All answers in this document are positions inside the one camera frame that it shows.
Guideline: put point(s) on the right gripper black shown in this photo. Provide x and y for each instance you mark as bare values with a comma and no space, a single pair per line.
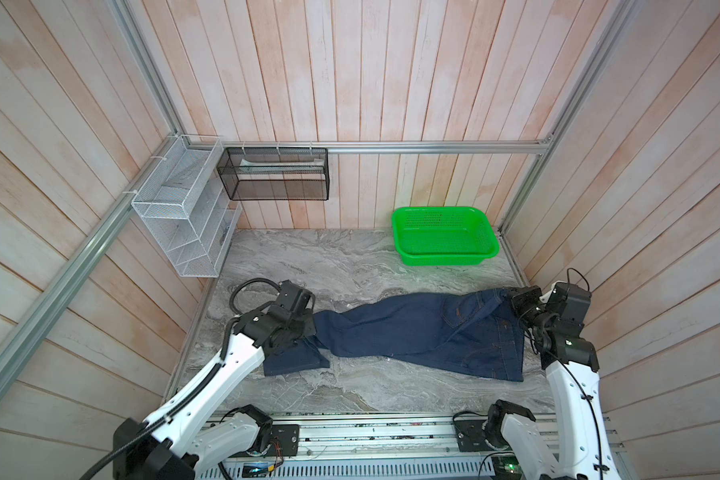
519,295

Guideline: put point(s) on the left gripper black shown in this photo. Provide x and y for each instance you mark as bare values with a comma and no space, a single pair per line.
306,316

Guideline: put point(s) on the dark blue denim trousers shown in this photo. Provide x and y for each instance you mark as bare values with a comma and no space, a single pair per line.
476,334

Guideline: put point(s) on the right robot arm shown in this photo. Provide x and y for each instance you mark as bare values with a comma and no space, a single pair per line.
584,451

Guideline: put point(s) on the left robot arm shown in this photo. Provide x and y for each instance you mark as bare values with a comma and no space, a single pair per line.
174,442

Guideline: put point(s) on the green plastic basket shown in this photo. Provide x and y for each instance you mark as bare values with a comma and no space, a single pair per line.
443,236

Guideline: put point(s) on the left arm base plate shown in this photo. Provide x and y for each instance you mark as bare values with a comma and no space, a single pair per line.
283,441

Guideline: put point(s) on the black mesh wall basket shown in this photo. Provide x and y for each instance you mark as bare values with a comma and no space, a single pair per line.
275,173

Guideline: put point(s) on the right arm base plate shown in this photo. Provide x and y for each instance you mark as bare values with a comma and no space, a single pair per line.
470,435

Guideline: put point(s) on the aluminium frame back bar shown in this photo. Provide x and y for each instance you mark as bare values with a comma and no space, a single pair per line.
522,147

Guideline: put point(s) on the aluminium frame bar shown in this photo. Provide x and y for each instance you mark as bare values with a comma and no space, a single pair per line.
522,147
25,338

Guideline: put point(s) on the white wire mesh shelf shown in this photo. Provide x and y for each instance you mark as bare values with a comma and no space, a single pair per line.
183,203

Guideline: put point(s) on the aluminium front rail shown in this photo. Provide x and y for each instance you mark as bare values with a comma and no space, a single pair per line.
394,432

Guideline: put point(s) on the aluminium frame left bar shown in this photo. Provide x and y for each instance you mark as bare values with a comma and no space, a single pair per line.
25,338

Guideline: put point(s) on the aluminium frame right post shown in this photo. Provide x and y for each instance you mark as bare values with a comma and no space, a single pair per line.
618,22

